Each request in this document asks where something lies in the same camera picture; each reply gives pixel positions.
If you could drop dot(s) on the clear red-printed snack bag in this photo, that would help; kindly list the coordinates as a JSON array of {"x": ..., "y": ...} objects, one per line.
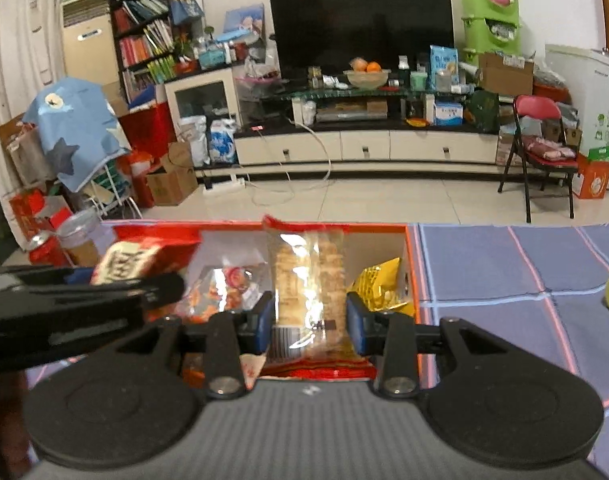
[{"x": 224, "y": 290}]

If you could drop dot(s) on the blue tote bag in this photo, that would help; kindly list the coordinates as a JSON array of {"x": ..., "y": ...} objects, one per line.
[{"x": 184, "y": 10}]

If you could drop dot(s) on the clear red-ended biscuit packet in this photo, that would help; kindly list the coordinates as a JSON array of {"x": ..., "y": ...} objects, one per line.
[{"x": 309, "y": 280}]

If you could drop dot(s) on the open cardboard box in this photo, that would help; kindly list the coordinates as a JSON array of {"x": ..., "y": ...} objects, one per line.
[{"x": 172, "y": 185}]

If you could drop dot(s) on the green plastic storage rack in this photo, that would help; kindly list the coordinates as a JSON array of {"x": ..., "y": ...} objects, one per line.
[{"x": 484, "y": 35}]

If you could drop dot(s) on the pink pack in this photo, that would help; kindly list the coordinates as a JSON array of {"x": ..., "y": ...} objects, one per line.
[{"x": 549, "y": 149}]

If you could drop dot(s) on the red drink can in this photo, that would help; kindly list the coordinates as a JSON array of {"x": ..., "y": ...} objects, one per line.
[{"x": 47, "y": 252}]

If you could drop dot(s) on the red folding chair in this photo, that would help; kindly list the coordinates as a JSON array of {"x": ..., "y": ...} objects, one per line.
[{"x": 537, "y": 110}]

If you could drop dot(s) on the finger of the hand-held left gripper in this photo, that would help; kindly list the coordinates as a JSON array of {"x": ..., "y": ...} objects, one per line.
[
  {"x": 84, "y": 305},
  {"x": 79, "y": 275}
]

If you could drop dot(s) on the cardboard box with plastic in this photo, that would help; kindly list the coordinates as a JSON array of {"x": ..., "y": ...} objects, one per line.
[{"x": 19, "y": 150}]

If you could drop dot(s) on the blue canvas picture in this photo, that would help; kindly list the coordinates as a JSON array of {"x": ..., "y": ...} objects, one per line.
[{"x": 244, "y": 20}]

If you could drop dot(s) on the blue printed box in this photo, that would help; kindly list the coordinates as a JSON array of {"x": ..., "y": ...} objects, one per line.
[{"x": 443, "y": 62}]

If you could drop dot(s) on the gold yellow snack packet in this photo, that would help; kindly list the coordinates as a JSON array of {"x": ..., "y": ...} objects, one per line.
[{"x": 384, "y": 285}]

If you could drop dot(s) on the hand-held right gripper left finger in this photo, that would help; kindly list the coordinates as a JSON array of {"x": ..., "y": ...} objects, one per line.
[{"x": 264, "y": 322}]

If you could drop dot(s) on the orange cardboard box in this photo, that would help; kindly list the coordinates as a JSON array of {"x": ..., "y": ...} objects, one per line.
[{"x": 374, "y": 247}]

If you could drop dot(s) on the orange green carton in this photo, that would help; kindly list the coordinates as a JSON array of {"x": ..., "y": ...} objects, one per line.
[{"x": 592, "y": 175}]

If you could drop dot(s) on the black television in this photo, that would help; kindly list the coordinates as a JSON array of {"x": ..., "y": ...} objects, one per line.
[{"x": 359, "y": 15}]

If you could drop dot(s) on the glass fruit bowl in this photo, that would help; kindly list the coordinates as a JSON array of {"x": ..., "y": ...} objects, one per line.
[{"x": 367, "y": 79}]

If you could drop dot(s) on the dark green bag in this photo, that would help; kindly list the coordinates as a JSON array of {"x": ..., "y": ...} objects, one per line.
[{"x": 483, "y": 110}]

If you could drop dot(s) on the white glass-door cabinet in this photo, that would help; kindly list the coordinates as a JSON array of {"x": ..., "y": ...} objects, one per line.
[{"x": 199, "y": 77}]

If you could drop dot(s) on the white folding rack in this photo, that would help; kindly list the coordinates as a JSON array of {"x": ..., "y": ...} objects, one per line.
[{"x": 109, "y": 190}]

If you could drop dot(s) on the white television stand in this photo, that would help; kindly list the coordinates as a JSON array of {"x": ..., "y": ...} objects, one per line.
[{"x": 364, "y": 146}]

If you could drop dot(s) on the white plastic sack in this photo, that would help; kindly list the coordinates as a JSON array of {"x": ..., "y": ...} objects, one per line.
[{"x": 194, "y": 140}]

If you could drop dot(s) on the dark bookshelf with books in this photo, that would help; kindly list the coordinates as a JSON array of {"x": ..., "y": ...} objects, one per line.
[{"x": 144, "y": 35}]

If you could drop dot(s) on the white freezer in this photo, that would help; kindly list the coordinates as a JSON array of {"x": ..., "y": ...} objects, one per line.
[{"x": 589, "y": 110}]

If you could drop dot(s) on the blue white tissue box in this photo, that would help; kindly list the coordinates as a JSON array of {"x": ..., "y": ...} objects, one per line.
[{"x": 448, "y": 114}]

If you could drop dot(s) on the clear jar with brown contents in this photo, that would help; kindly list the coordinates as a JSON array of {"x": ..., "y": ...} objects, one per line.
[{"x": 82, "y": 240}]

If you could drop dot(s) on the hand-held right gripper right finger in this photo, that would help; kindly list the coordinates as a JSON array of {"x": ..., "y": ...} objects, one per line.
[{"x": 362, "y": 322}]

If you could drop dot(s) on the red white cartons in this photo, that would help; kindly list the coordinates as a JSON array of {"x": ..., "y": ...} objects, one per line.
[{"x": 34, "y": 210}]

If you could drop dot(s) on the blue white sack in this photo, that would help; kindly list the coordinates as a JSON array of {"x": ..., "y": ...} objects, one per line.
[{"x": 222, "y": 142}]

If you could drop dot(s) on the red gift bag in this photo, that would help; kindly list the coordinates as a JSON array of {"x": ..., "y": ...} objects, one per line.
[{"x": 149, "y": 127}]

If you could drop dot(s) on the brown cardboard box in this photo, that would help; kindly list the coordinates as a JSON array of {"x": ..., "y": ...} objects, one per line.
[{"x": 504, "y": 77}]

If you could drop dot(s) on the beige standing air conditioner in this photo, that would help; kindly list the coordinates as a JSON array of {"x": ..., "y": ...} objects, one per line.
[{"x": 89, "y": 55}]

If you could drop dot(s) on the orange fruit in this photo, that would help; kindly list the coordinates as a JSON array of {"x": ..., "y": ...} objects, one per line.
[{"x": 373, "y": 66}]

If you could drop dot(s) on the red packet with cream label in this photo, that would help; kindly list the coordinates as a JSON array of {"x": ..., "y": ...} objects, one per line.
[{"x": 127, "y": 260}]

